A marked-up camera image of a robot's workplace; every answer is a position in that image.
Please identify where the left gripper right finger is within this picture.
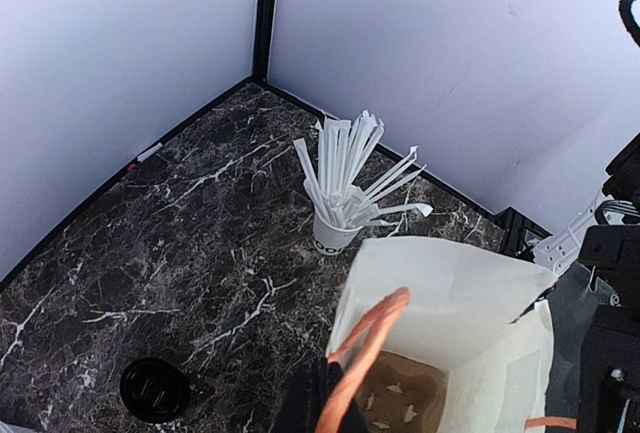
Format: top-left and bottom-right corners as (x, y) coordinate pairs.
(324, 361), (369, 433)

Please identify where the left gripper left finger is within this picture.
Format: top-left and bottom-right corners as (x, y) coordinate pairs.
(279, 358), (330, 433)

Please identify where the brown cardboard cup carrier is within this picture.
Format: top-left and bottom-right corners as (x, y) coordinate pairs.
(356, 351), (448, 433)

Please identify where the white paper takeout bag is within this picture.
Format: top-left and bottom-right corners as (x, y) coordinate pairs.
(326, 236), (557, 432)

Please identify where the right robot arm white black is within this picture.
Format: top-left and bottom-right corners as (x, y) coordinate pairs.
(534, 139), (639, 432)

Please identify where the white cup holding straws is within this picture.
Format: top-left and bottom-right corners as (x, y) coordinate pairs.
(312, 212), (362, 256)

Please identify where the stack of black cup lids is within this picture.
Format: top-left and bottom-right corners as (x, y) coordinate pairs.
(119, 358), (191, 424)

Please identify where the bundle of white wrapped straws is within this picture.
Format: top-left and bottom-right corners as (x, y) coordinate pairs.
(293, 110), (433, 229)

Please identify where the right black frame post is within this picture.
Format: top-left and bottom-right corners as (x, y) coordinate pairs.
(251, 0), (276, 84)

